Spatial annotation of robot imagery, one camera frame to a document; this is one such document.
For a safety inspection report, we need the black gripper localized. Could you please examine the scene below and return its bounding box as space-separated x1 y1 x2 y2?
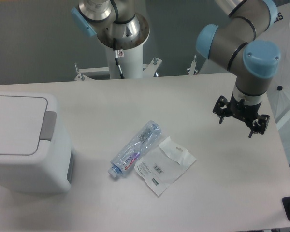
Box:
213 95 270 138

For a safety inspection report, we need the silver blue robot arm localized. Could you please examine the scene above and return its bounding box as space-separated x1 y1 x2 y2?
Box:
196 0 281 135

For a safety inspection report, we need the silver robot base joint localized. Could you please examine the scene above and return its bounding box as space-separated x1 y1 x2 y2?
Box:
71 0 150 50

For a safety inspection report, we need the white trash can body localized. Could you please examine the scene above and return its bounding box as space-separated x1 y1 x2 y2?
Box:
0 91 74 193

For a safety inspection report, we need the white trash can lid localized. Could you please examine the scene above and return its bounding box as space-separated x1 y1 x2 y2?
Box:
0 96 47 155

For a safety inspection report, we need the white plastic packaging bag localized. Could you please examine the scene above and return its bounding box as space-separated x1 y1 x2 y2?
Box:
134 137 196 197

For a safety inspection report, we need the crushed clear plastic bottle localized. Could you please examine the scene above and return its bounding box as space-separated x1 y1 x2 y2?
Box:
108 121 162 179

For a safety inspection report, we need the grey lid push button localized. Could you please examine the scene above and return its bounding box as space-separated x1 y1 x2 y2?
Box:
39 111 57 141

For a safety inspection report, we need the white pedestal foot frame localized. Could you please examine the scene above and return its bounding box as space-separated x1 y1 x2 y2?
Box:
74 58 162 81

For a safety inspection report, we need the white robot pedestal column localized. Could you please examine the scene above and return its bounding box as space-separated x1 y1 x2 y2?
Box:
105 45 143 79

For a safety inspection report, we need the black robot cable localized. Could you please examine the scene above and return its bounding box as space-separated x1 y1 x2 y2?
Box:
112 37 125 80

